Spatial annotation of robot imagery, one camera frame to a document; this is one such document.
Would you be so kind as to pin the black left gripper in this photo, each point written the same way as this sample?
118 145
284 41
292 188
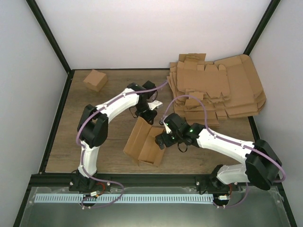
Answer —
149 117

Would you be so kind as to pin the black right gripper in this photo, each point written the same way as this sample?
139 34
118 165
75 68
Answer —
168 143

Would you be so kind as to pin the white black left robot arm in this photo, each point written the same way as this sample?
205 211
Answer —
93 126

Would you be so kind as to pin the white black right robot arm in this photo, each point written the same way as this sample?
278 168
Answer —
257 164

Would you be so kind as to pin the folded small cardboard box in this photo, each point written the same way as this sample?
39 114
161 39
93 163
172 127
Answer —
95 80

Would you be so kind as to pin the stack of flat cardboard boxes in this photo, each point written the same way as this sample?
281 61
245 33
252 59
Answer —
210 91

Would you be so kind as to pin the grey metal front plate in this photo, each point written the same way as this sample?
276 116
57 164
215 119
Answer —
251 207

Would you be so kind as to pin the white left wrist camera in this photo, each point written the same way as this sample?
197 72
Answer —
156 104

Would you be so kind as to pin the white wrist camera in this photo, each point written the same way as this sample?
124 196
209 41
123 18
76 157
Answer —
166 127
156 104

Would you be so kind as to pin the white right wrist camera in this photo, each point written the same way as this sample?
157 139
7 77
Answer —
166 127

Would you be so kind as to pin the light blue slotted cable duct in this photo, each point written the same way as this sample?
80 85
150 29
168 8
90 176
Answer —
126 198

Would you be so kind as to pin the black aluminium frame rail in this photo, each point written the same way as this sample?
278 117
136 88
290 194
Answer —
71 180

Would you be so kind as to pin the black left frame post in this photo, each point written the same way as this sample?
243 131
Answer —
48 33

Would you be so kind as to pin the black frame post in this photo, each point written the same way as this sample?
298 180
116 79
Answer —
48 33
261 26

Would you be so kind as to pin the black right frame post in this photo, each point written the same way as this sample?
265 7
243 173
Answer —
261 26

